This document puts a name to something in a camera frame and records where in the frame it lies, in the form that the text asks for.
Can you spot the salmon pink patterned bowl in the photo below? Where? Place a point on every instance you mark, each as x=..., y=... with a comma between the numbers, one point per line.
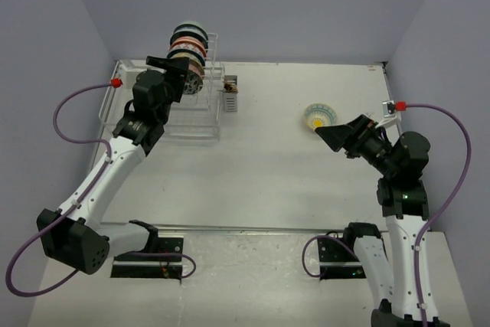
x=189, y=43

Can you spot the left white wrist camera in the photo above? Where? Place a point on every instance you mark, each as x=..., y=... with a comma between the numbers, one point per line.
x=128, y=75

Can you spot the black rimmed bowl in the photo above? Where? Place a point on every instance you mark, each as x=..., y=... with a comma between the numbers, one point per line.
x=196, y=33

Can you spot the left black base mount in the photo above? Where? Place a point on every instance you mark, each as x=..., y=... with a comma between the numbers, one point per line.
x=169, y=267

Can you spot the grey cutlery holder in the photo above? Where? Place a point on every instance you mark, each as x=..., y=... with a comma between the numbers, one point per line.
x=230, y=103

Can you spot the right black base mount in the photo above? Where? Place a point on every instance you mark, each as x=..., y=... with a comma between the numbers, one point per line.
x=336, y=263

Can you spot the yellow star patterned bowl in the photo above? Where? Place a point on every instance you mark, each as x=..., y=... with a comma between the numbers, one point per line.
x=193, y=66

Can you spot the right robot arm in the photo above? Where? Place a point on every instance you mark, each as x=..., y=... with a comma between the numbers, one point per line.
x=399, y=283

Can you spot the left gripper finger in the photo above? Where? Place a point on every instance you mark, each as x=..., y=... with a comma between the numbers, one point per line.
x=176, y=79
x=178, y=65

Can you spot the yellow teal patterned bowl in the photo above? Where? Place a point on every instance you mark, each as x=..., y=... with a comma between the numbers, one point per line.
x=319, y=115

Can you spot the pale green bowl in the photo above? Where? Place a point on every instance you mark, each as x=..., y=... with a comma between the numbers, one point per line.
x=190, y=24

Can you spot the brown cutlery bundle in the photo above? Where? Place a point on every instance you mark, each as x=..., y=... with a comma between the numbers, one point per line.
x=230, y=87

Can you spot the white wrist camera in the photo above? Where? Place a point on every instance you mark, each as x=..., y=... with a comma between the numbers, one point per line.
x=392, y=117
x=128, y=75

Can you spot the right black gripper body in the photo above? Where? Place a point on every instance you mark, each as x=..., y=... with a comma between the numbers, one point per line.
x=369, y=145

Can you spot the dark teal white bowl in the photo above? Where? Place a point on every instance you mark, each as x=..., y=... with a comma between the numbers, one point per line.
x=194, y=55

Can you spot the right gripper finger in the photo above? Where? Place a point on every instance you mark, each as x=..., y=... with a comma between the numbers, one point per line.
x=320, y=131
x=336, y=138

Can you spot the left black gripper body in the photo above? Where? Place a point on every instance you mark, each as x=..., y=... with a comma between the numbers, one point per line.
x=168, y=82

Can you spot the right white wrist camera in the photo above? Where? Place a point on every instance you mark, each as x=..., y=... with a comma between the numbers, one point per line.
x=392, y=117

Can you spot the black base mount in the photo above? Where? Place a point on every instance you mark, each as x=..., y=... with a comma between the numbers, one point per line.
x=169, y=267
x=336, y=263

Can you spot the pink leaf patterned bowl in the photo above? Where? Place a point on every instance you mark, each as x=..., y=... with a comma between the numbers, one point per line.
x=193, y=83

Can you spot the white wire dish rack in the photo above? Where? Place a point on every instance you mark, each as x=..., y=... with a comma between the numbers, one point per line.
x=196, y=117

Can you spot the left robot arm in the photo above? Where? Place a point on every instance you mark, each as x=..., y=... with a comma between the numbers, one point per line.
x=72, y=234

